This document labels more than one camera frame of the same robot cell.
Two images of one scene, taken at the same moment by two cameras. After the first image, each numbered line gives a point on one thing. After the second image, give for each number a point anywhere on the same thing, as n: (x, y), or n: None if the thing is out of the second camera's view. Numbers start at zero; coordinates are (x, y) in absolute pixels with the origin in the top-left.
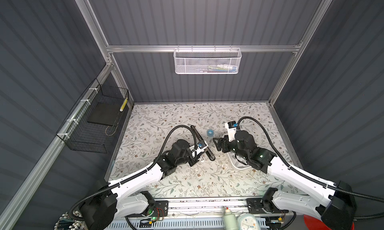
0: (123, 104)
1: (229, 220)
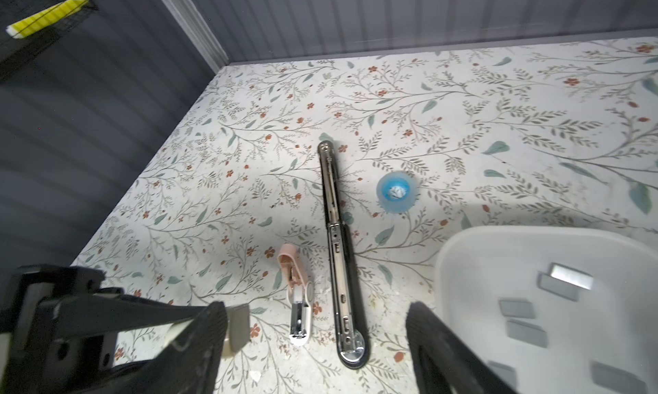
0: (24, 27)
1: None
